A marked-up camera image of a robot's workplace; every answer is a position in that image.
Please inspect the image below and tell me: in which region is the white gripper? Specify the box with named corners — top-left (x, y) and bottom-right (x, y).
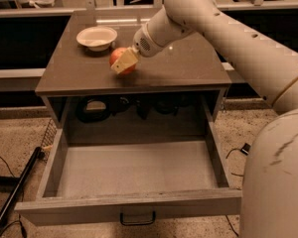
top-left (110, 23), bottom-right (164, 75)

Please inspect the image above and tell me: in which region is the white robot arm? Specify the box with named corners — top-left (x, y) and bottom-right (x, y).
top-left (112, 0), bottom-right (298, 238)

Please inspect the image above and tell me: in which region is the grey cabinet with counter top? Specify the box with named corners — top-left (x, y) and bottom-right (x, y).
top-left (35, 7), bottom-right (232, 129)

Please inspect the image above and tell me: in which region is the open grey top drawer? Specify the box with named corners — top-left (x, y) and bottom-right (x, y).
top-left (16, 104), bottom-right (241, 225)

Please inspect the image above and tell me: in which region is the white bowl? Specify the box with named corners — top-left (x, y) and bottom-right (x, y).
top-left (76, 26), bottom-right (117, 52)

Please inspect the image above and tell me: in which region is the black bar on floor left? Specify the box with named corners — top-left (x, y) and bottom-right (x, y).
top-left (0, 147), bottom-right (42, 229)

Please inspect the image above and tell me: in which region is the black power adapter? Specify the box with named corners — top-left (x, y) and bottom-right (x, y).
top-left (241, 143), bottom-right (251, 156)

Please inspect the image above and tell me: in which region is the wire mesh basket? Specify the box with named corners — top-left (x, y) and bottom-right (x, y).
top-left (41, 120), bottom-right (57, 153)

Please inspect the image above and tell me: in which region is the black cable on floor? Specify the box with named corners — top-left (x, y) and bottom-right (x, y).
top-left (225, 147), bottom-right (245, 178)

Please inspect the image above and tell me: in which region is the black drawer handle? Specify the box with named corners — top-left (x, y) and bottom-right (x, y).
top-left (119, 211), bottom-right (156, 226)

